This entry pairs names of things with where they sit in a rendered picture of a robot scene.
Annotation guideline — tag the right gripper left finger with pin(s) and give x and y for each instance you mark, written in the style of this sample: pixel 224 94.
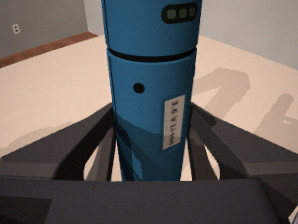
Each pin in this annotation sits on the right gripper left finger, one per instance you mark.
pixel 63 154

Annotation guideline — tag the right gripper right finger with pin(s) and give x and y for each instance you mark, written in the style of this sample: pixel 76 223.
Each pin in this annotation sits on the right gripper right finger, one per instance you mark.
pixel 242 155

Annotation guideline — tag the blue electric screwdriver barrel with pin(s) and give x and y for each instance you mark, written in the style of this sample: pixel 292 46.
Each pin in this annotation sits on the blue electric screwdriver barrel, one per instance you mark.
pixel 151 55

